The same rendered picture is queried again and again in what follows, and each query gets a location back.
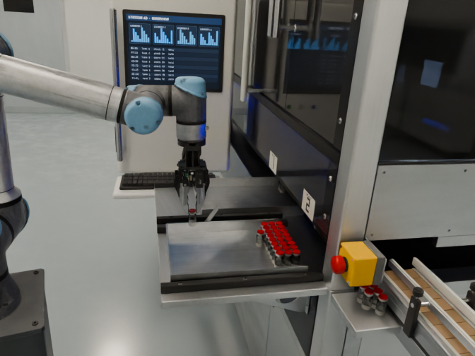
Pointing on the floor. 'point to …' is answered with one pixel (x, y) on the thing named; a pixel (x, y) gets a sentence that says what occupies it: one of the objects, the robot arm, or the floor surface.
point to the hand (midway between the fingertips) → (191, 207)
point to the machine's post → (359, 155)
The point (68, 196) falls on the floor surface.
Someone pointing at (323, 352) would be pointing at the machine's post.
